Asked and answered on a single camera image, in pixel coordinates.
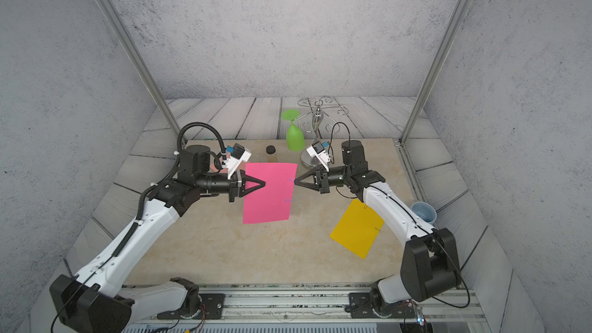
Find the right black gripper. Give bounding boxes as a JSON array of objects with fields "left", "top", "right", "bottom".
[{"left": 296, "top": 165, "right": 353, "bottom": 196}]

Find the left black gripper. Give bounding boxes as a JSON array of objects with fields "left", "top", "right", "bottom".
[{"left": 194, "top": 170, "right": 265, "bottom": 204}]

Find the magenta paper sheet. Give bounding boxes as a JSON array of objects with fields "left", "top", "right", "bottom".
[{"left": 243, "top": 163, "right": 298, "bottom": 224}]

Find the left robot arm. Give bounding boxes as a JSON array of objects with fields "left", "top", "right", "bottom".
[{"left": 49, "top": 144, "right": 265, "bottom": 332}]

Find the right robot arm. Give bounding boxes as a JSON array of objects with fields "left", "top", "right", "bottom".
[{"left": 294, "top": 140, "right": 465, "bottom": 318}]

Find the salmon pink paper sheet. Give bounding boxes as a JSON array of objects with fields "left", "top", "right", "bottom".
[{"left": 211, "top": 161, "right": 228, "bottom": 174}]

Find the wooden block with black cap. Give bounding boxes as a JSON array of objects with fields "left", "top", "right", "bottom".
[{"left": 265, "top": 145, "right": 278, "bottom": 163}]

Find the green plastic wine glass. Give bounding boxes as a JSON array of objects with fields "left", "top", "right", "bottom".
[{"left": 282, "top": 109, "right": 305, "bottom": 151}]

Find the yellow paper sheet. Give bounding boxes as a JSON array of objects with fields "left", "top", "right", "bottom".
[{"left": 330, "top": 199, "right": 384, "bottom": 259}]

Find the silver metal hanger stand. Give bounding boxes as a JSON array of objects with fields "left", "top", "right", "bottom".
[{"left": 296, "top": 96, "right": 348, "bottom": 143}]

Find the light blue cup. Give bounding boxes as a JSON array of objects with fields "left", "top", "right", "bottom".
[{"left": 411, "top": 201, "right": 437, "bottom": 224}]

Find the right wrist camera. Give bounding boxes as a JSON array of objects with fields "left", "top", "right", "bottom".
[{"left": 306, "top": 141, "right": 331, "bottom": 172}]

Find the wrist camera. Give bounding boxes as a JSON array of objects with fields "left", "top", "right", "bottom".
[
  {"left": 306, "top": 141, "right": 331, "bottom": 172},
  {"left": 223, "top": 143, "right": 251, "bottom": 179}
]

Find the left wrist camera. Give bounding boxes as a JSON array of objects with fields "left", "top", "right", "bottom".
[{"left": 223, "top": 143, "right": 251, "bottom": 179}]

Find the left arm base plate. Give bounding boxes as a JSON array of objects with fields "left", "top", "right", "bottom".
[{"left": 157, "top": 293, "right": 226, "bottom": 320}]

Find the aluminium front rail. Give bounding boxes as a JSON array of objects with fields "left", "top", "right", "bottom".
[{"left": 125, "top": 284, "right": 491, "bottom": 332}]

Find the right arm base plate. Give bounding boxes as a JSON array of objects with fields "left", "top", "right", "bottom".
[{"left": 344, "top": 292, "right": 416, "bottom": 320}]

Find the right aluminium frame post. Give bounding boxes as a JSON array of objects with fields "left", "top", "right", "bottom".
[{"left": 399, "top": 0, "right": 472, "bottom": 146}]

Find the aluminium frame post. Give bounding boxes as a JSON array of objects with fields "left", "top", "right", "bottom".
[
  {"left": 95, "top": 0, "right": 180, "bottom": 134},
  {"left": 399, "top": 0, "right": 472, "bottom": 146}
]

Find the left aluminium frame post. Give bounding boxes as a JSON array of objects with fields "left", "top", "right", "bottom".
[{"left": 95, "top": 0, "right": 180, "bottom": 134}]

